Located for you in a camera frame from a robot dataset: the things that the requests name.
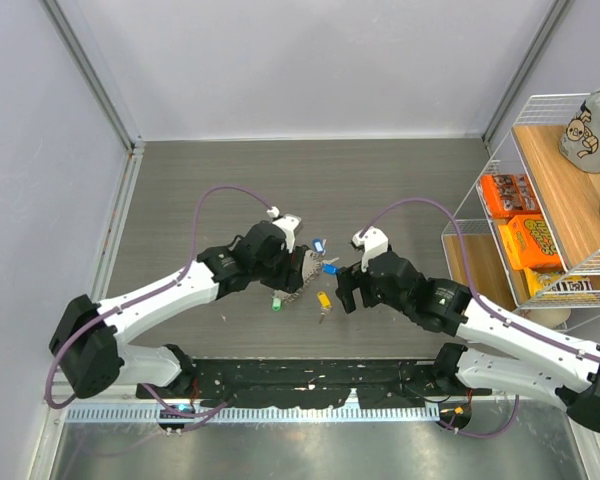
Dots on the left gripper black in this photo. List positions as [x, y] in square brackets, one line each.
[291, 276]

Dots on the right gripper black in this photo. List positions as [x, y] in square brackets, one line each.
[346, 277]

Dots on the yellow key tag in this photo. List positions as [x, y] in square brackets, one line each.
[324, 300]

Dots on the silver key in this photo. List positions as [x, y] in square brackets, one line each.
[323, 315]

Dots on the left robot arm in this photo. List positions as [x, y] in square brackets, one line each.
[93, 344]

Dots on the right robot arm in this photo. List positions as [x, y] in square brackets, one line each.
[533, 361]

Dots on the blue key tag right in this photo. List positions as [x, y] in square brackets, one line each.
[330, 266]

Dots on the blue key tag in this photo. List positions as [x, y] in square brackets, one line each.
[330, 266]
[319, 246]

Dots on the green key tag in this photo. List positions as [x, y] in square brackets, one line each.
[276, 304]

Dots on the blue key tag upper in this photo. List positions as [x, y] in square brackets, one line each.
[319, 246]

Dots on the orange snack box top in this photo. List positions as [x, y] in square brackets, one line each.
[508, 195]

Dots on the orange yellow snack box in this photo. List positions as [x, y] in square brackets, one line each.
[528, 243]

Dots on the yellow snack bag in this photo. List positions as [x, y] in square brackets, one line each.
[555, 285]

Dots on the grey printed pouch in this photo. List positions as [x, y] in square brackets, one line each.
[580, 142]

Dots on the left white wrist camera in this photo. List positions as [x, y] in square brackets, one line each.
[289, 224]

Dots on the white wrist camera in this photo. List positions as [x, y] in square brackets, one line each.
[289, 224]
[372, 242]

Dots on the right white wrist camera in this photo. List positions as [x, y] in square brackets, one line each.
[372, 242]

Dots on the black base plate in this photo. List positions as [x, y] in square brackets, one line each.
[310, 384]

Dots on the white slotted cable duct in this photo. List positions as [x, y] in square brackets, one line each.
[153, 413]

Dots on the white wire shelf rack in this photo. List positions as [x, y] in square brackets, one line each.
[569, 201]

